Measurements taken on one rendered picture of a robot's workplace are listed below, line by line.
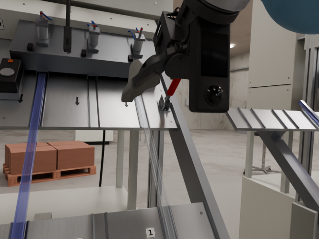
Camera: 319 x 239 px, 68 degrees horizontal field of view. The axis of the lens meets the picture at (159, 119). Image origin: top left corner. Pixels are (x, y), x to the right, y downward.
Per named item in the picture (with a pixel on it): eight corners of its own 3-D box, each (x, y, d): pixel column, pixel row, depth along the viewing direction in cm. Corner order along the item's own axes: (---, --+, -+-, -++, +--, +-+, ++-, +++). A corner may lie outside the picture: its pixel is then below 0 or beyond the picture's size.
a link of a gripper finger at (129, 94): (120, 80, 43) (161, 52, 39) (123, 107, 40) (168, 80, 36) (107, 71, 40) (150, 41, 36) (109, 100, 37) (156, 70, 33)
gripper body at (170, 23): (191, 48, 41) (228, -22, 32) (204, 86, 37) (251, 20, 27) (149, 42, 39) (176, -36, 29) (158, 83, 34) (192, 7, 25)
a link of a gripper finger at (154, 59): (145, 85, 39) (190, 57, 35) (146, 94, 38) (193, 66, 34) (125, 71, 35) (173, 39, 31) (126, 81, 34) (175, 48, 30)
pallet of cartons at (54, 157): (83, 163, 414) (84, 140, 412) (98, 176, 342) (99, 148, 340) (3, 170, 352) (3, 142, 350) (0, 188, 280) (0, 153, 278)
